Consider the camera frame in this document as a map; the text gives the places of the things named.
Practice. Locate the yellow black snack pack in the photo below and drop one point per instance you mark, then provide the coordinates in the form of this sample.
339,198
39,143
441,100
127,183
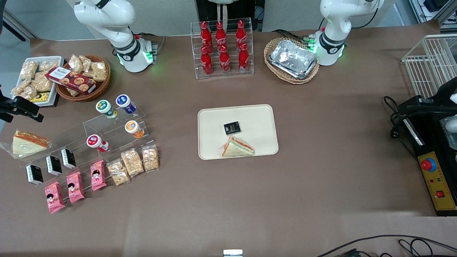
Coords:
40,97

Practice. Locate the brown wicker basket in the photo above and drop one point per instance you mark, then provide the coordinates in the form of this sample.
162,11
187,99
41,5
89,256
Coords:
101,87

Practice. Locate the red cookie box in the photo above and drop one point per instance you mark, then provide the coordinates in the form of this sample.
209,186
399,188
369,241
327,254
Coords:
71,80

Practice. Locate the clear peanut brittle packet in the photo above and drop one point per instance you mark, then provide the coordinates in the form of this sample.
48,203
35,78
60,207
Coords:
132,162
118,172
150,158

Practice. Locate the person in black clothes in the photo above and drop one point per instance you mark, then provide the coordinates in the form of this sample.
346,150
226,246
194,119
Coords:
203,7

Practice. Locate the grey metal rail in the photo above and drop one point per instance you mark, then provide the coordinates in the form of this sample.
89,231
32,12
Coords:
18,24

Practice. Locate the silver foil tray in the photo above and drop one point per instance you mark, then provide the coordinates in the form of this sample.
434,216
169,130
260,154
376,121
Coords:
292,59

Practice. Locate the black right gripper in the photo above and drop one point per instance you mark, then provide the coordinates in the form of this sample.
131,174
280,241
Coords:
8,105

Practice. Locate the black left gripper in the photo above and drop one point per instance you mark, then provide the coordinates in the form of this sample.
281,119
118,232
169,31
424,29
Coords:
443,93

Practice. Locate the white rectangular snack tray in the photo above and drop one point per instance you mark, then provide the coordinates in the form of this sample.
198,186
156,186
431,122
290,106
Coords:
57,60

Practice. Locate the beige plastic serving tray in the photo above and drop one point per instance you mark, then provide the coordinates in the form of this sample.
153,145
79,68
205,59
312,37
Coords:
257,125

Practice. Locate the clear acrylic step stand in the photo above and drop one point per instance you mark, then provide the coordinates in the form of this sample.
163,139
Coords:
107,125

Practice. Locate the red cap gum bottle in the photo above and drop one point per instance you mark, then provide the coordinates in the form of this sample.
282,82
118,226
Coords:
94,141

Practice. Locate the grey metal shelf frame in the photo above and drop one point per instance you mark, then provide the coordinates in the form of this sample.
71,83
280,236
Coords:
450,12

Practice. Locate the blue cap gum bottle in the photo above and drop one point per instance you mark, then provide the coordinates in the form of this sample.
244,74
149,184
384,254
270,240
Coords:
123,100

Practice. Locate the red cola bottle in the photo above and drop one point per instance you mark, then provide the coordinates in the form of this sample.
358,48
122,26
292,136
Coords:
221,35
206,37
206,63
224,61
244,59
241,34

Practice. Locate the black yellow control box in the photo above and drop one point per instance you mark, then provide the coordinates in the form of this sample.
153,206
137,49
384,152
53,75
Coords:
437,185

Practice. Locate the light wicker basket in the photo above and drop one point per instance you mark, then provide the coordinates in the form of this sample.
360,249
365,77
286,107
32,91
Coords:
273,69

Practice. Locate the orange cap gum bottle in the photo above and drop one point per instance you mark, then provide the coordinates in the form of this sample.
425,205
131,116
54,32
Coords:
131,126

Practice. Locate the clear acrylic bottle rack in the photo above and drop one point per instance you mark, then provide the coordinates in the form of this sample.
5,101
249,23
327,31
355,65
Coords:
195,53

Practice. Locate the wrapped triangle sandwich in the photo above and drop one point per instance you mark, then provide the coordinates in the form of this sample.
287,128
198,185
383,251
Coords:
26,144
237,148

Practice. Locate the pink snack packet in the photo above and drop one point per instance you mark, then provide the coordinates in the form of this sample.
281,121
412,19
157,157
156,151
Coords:
98,175
54,197
75,186

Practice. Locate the black white small carton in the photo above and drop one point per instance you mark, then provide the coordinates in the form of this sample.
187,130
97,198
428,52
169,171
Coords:
68,158
34,174
54,165

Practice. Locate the small black snack box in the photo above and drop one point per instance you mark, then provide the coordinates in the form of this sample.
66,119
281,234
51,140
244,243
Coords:
232,128

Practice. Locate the clear bag of crackers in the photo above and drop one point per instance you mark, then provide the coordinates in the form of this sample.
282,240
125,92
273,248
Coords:
28,69
99,70
28,93
72,92
48,65
86,61
18,87
75,63
41,84

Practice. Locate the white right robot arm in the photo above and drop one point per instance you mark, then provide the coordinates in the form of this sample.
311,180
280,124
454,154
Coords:
107,18

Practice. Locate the green cap gum bottle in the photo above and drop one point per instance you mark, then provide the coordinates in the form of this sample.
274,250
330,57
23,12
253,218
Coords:
103,106

